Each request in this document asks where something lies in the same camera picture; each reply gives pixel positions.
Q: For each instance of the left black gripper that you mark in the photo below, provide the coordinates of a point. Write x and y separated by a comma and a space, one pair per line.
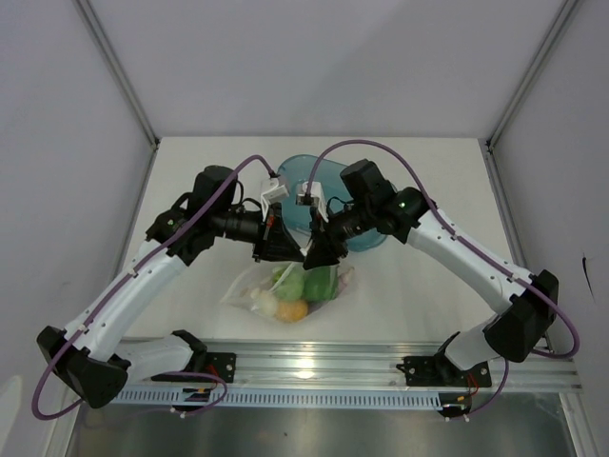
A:
276, 244

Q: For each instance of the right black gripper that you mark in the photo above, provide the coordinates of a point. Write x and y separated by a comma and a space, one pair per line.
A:
325, 248

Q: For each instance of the purple eggplant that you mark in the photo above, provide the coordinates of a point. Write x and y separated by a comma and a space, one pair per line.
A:
344, 279

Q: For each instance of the green bell pepper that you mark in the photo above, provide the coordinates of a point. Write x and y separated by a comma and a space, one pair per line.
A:
321, 284

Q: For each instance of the green custard apple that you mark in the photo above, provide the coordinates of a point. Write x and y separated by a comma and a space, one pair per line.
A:
288, 287

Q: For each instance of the clear zip top bag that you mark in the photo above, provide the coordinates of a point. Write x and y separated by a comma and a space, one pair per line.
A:
259, 276

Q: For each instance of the white egg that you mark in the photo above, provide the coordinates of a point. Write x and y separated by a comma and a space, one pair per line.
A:
264, 302

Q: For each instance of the orange mango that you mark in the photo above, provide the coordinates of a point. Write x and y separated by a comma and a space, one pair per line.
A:
291, 311

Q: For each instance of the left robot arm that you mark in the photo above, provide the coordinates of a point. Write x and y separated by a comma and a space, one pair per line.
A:
88, 353

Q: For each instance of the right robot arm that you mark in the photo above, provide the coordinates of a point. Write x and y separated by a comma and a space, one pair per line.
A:
517, 297

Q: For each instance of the teal plastic bin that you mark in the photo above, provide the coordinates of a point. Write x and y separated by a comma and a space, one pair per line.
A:
296, 170

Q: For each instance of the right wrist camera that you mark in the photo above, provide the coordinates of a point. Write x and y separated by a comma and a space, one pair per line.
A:
310, 195

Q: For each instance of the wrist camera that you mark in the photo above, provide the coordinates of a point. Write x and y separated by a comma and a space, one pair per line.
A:
310, 195
273, 190

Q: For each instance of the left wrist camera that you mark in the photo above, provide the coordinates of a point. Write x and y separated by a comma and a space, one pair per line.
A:
273, 190

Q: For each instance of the aluminium mounting rail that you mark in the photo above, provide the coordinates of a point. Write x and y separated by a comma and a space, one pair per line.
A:
367, 366

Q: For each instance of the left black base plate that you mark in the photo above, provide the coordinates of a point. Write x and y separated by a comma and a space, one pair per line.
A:
219, 364

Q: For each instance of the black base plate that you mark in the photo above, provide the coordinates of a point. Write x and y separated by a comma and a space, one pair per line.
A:
423, 370
219, 364

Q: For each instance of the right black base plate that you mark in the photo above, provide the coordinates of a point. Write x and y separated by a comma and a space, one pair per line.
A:
423, 370

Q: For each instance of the white slotted cable duct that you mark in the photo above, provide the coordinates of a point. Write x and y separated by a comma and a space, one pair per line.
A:
393, 399

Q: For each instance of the left aluminium frame post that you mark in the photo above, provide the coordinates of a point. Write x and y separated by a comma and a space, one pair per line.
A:
99, 37

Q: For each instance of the aluminium frame post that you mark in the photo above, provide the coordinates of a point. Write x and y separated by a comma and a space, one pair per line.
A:
548, 45
99, 37

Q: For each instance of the right aluminium frame post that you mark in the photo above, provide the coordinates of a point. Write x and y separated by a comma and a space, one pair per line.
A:
548, 45

